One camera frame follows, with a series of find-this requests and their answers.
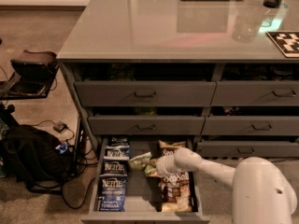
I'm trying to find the green jalapeno chip bag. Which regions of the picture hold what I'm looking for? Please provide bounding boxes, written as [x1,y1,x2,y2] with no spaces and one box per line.
[128,152,159,177]

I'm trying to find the blue Kettle chip bag rear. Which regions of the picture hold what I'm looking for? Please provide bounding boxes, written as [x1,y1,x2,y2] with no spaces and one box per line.
[105,146,131,159]

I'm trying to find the grey drawer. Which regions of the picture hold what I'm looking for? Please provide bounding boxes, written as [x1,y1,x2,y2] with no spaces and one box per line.
[88,115,205,135]
[211,81,299,106]
[74,80,216,107]
[203,116,299,136]
[195,141,299,158]

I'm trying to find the blue Kettle chip bag front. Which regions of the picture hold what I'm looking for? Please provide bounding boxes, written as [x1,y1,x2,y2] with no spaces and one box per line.
[98,175,127,212]

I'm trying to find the blue kettle chip bag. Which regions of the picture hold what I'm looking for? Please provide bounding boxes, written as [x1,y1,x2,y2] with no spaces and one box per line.
[105,146,131,159]
[98,175,127,212]
[103,159,128,175]

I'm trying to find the open bottom left drawer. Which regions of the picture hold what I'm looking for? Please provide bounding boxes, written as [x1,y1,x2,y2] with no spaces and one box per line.
[81,137,209,224]

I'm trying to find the dark chip bag back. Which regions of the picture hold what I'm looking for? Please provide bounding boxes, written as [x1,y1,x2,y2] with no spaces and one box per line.
[109,136,129,147]

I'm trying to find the black power adapter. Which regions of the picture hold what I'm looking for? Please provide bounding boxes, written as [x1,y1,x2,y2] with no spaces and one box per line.
[53,121,66,133]

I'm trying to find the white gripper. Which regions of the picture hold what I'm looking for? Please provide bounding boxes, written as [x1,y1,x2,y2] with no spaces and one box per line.
[156,156,179,177]

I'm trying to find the middle left grey drawer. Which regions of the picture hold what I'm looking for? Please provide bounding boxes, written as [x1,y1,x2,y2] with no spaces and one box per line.
[88,115,205,135]

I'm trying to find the Sea Salt chip bag front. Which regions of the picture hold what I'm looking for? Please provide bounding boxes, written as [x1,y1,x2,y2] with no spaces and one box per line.
[159,172,192,212]

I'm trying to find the grey counter cabinet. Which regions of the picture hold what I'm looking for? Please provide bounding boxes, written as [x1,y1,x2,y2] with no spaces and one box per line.
[59,0,299,150]

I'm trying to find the blue Kettle chip bag middle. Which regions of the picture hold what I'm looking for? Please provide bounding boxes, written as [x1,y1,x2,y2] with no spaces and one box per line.
[103,159,128,175]

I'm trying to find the black floor cables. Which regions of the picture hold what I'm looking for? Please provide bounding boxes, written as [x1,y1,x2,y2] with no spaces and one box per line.
[31,119,98,210]

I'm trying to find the black backpack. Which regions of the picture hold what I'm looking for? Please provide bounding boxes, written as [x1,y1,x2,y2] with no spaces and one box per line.
[1,125,71,189]

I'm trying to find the middle right grey drawer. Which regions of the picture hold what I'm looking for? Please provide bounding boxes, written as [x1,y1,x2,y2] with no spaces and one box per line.
[203,116,299,136]

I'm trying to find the checkered marker board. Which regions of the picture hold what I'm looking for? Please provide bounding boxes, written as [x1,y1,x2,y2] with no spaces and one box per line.
[266,31,299,58]

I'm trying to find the top left grey drawer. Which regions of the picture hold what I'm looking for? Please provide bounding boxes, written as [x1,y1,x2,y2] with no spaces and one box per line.
[74,80,216,107]

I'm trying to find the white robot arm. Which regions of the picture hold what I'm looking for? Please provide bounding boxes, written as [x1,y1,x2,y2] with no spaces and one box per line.
[156,147,298,224]

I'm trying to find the top right grey drawer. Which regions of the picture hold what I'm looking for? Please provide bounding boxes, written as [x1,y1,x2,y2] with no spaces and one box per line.
[211,81,299,106]

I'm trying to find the bottom right grey drawer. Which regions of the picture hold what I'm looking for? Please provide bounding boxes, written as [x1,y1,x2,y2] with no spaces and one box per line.
[195,141,299,158]

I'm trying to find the Sea Salt chip bag rear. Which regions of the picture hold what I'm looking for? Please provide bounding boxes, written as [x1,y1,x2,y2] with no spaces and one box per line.
[159,141,187,156]

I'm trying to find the sea salt chip bag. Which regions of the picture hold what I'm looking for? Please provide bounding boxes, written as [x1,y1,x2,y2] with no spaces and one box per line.
[159,141,187,156]
[159,172,192,212]

